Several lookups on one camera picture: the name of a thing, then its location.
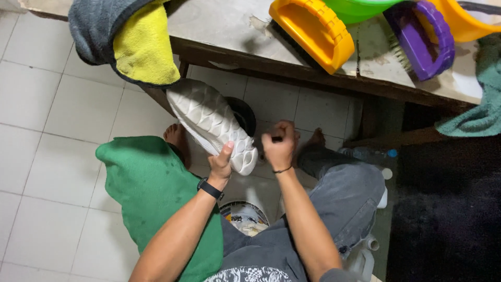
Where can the person's left foot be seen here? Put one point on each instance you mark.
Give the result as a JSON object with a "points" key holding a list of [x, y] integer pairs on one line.
{"points": [[177, 137]]}

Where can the small black tool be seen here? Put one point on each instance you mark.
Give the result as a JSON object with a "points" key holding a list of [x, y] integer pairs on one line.
{"points": [[277, 138]]}

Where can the person's left hand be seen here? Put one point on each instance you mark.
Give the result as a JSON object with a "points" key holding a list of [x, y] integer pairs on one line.
{"points": [[219, 166]]}

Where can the person's right hand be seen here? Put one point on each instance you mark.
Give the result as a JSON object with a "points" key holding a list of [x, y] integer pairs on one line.
{"points": [[278, 151]]}

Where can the green plastic basin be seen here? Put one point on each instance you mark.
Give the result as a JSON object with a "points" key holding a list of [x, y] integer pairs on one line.
{"points": [[356, 10]]}

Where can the grey trousers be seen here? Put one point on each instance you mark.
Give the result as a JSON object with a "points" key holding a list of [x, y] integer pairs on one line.
{"points": [[344, 199]]}

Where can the person's right foot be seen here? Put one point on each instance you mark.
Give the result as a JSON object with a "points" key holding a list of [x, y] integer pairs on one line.
{"points": [[315, 138]]}

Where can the grey and yellow microfibre cloth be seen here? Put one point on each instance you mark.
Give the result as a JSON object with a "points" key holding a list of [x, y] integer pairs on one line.
{"points": [[137, 43]]}

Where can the yellow scrubbing brush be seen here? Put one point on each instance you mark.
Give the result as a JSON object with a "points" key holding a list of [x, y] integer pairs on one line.
{"points": [[313, 33]]}

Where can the white plastic container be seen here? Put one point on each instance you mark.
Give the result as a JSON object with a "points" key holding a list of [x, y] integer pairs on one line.
{"points": [[384, 190]]}

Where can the black floor mat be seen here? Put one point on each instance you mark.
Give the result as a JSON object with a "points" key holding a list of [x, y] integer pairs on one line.
{"points": [[446, 211]]}

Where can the white plastic jerrycan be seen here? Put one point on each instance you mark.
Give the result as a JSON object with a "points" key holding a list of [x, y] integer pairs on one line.
{"points": [[362, 258]]}

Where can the person's foot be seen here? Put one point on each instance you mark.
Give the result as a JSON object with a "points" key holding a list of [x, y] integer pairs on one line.
{"points": [[177, 137], [315, 138]]}

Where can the white paint bucket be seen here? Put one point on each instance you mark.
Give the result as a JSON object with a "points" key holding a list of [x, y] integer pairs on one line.
{"points": [[244, 219]]}

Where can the worn wooden table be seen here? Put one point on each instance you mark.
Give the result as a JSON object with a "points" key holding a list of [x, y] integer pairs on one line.
{"points": [[235, 35]]}

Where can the teal towel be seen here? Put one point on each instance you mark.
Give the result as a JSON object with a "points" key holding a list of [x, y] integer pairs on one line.
{"points": [[483, 102]]}

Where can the person's right fingers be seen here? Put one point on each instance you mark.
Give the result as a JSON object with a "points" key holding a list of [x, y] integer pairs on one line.
{"points": [[282, 131]]}

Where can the white-soled sneaker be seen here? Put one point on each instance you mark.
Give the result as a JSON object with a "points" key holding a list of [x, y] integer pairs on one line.
{"points": [[211, 121]]}

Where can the purple scrubbing brush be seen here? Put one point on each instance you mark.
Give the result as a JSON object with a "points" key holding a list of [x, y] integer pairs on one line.
{"points": [[424, 39]]}

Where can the green cloth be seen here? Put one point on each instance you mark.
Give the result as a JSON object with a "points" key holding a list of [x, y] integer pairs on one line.
{"points": [[152, 192]]}

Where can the black and white patterned shirt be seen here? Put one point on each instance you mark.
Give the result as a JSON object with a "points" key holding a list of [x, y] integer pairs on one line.
{"points": [[250, 275]]}

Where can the black wristwatch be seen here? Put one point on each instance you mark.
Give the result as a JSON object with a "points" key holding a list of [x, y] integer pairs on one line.
{"points": [[209, 189]]}

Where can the clear bottle with blue cap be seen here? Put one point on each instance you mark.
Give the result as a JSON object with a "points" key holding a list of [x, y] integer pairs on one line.
{"points": [[368, 154]]}

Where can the orange plastic basin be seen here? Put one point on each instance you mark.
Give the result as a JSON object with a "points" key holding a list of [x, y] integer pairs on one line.
{"points": [[465, 21]]}

